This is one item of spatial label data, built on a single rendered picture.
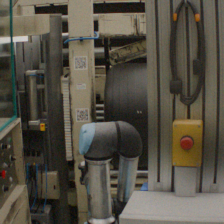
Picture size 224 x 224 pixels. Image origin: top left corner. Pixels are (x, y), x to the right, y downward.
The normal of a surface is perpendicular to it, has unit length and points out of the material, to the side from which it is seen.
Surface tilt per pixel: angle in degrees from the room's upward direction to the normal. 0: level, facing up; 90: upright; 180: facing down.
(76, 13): 90
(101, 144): 91
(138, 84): 43
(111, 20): 90
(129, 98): 60
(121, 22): 90
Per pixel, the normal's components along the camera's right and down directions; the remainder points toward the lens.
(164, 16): -0.25, 0.22
